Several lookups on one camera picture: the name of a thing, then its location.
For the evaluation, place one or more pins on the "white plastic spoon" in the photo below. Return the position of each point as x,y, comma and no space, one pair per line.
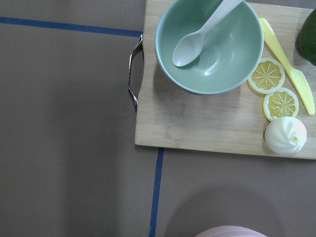
190,46

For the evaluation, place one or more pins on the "green bowl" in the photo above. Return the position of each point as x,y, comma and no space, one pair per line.
231,51

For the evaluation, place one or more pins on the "lemon slice upper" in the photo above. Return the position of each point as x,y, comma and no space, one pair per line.
268,77

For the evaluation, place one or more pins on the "lemon slice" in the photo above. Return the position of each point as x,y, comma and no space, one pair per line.
268,77
281,103

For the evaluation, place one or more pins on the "lemon slice lower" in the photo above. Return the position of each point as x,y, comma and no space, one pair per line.
281,103

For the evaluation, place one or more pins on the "white steamed bun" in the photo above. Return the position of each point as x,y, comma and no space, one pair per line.
285,135

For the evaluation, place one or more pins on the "pink bowl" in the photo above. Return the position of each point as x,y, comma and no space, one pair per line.
230,231

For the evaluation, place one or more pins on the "yellow plastic knife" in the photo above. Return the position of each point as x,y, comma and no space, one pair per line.
297,77

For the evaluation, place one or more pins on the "green avocado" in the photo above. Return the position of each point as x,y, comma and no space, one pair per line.
306,39

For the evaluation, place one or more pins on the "metal board handle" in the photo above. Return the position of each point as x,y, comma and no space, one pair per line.
131,80

